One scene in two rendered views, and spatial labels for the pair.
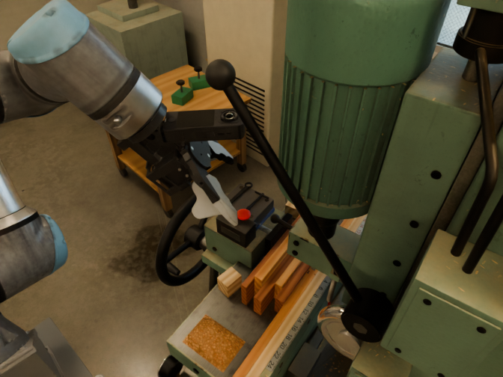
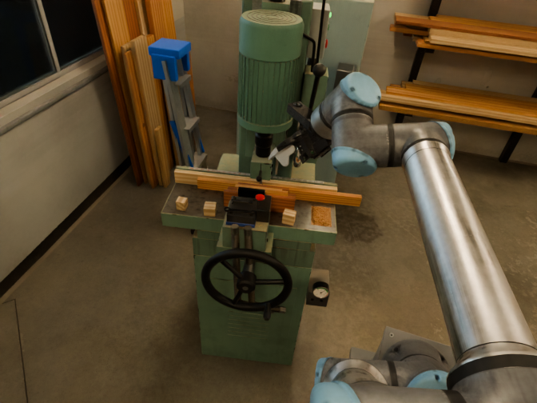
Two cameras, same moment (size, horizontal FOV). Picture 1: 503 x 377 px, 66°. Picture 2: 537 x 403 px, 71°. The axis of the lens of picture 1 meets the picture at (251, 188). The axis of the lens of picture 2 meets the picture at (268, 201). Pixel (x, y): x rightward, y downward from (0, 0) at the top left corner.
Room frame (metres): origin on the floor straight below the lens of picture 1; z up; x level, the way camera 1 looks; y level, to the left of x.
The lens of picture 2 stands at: (1.03, 0.81, 1.76)
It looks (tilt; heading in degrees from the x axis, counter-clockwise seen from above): 39 degrees down; 237
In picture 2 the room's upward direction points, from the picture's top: 5 degrees clockwise
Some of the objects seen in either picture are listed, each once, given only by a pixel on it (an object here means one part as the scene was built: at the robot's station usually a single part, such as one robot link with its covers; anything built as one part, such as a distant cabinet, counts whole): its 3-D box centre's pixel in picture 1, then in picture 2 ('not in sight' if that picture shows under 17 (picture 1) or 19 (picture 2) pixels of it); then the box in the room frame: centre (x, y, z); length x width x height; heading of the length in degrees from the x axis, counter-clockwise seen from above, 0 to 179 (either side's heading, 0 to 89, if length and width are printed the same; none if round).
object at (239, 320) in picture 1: (274, 259); (249, 218); (0.55, -0.05, 0.87); 0.61 x 0.30 x 0.06; 145
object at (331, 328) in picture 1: (352, 334); (298, 151); (0.29, -0.16, 1.02); 0.12 x 0.03 x 0.12; 55
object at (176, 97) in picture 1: (176, 132); not in sight; (1.84, 0.43, 0.32); 0.66 x 0.57 x 0.64; 134
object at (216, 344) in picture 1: (213, 339); (321, 214); (0.33, 0.07, 0.91); 0.10 x 0.07 x 0.02; 55
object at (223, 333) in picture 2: not in sight; (256, 267); (0.40, -0.23, 0.36); 0.58 x 0.45 x 0.71; 55
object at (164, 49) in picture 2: not in sight; (188, 147); (0.42, -1.04, 0.58); 0.27 x 0.25 x 1.16; 137
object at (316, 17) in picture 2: not in sight; (317, 30); (0.17, -0.31, 1.40); 0.10 x 0.06 x 0.16; 55
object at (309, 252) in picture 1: (326, 250); (263, 161); (0.45, -0.14, 1.03); 0.14 x 0.07 x 0.09; 55
